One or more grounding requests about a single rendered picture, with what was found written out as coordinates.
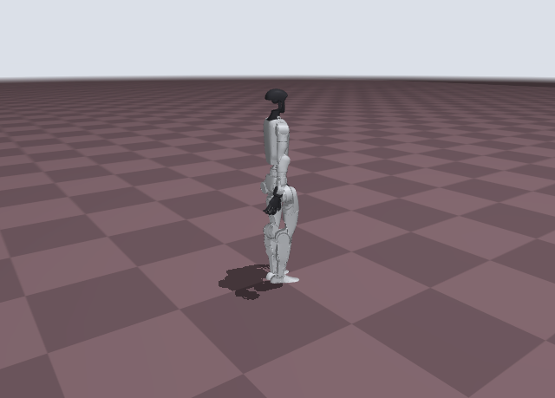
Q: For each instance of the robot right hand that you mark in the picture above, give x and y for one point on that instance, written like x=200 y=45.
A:
x=275 y=202

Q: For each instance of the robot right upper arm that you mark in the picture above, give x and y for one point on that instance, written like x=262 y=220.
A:
x=282 y=132

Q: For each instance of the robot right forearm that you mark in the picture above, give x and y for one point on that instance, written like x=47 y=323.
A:
x=281 y=174

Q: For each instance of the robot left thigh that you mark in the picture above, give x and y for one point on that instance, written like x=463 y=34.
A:
x=271 y=228

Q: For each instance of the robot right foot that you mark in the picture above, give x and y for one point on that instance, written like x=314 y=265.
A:
x=286 y=279

